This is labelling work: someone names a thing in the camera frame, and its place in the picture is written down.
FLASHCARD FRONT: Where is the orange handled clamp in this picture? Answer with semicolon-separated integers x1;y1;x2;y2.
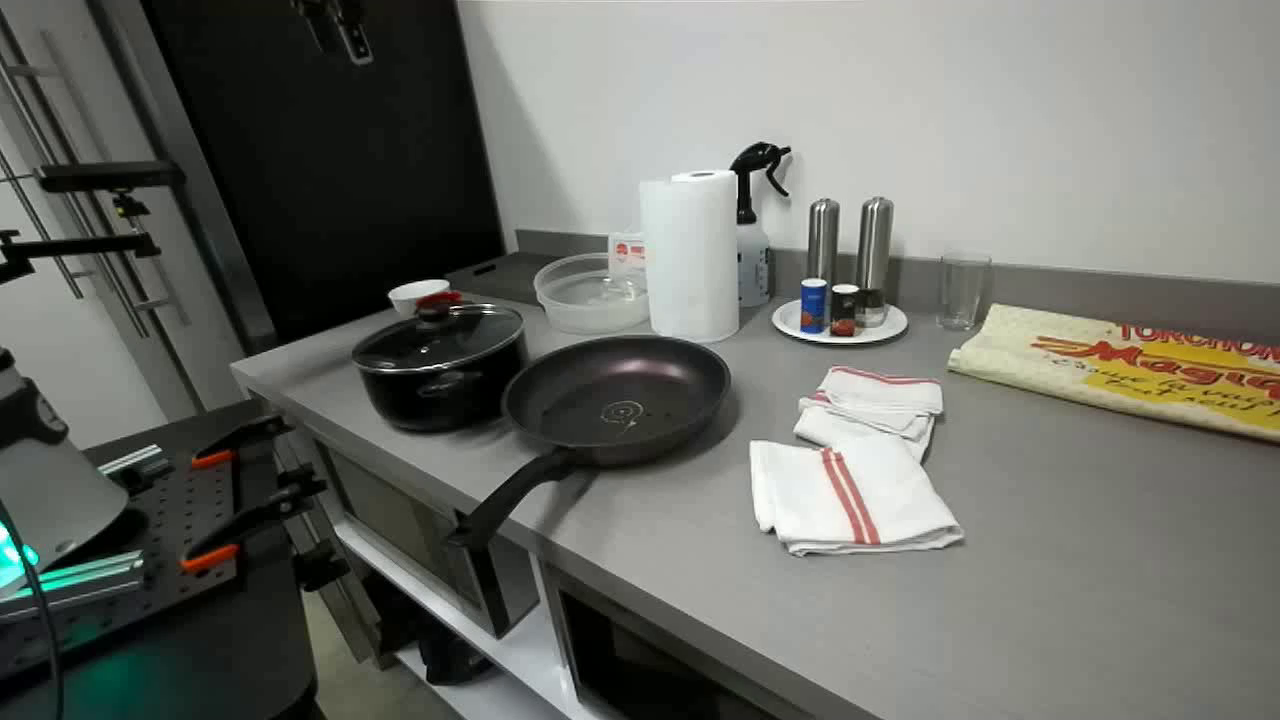
188;417;289;472
182;466;326;578

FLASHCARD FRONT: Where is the steel grinder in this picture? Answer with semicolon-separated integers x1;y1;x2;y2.
809;198;840;285
860;198;893;303

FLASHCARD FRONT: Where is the yellow red printed bag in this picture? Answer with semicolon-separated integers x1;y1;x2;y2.
948;303;1280;444

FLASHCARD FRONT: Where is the clear drinking glass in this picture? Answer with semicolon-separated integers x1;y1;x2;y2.
940;257;992;334

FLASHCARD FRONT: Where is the folded white towel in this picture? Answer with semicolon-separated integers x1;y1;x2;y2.
798;369;945;462

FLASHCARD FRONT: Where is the spray bottle black nozzle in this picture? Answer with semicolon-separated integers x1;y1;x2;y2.
730;140;798;321

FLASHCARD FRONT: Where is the white towel with red stripe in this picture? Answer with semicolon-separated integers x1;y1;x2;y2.
749;442;964;556

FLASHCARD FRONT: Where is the clear plastic container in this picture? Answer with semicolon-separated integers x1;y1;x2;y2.
532;254;649;334

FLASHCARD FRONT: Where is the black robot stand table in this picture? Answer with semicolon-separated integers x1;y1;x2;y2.
0;396;326;720

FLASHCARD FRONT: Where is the left steel grinder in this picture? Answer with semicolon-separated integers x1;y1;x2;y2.
809;198;840;285

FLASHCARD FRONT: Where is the black perforated breadboard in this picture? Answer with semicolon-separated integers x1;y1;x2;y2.
0;444;271;657

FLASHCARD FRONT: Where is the right steel grinder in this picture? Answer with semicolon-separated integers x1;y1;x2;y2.
860;198;893;303

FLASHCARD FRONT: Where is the blue small can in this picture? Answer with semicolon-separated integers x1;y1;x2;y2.
802;275;829;337

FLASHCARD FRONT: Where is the camera tripod arm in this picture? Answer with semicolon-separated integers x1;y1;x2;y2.
0;159;183;285

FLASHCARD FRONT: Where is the white round plate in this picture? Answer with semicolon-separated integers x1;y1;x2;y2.
768;300;910;350

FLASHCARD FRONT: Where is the dark small jar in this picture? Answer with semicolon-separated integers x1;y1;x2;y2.
829;285;863;337

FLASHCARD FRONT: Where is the black frying pan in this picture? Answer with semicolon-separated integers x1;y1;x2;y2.
453;337;733;548

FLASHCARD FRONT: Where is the white paper towel roll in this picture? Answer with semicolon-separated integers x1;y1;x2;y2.
639;169;740;342

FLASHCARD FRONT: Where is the black pot with glass lid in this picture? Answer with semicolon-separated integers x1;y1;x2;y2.
354;300;524;433

